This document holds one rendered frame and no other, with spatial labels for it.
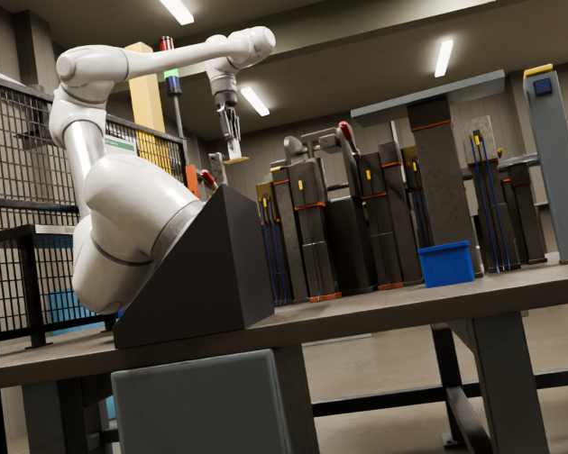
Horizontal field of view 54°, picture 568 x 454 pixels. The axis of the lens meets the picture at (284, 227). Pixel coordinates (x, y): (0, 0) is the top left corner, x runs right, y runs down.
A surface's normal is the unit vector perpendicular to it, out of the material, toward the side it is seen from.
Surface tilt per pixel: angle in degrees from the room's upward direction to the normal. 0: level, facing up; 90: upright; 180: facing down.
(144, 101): 90
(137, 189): 77
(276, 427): 90
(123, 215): 108
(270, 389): 90
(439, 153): 90
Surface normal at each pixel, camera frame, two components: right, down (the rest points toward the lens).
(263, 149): -0.19, -0.07
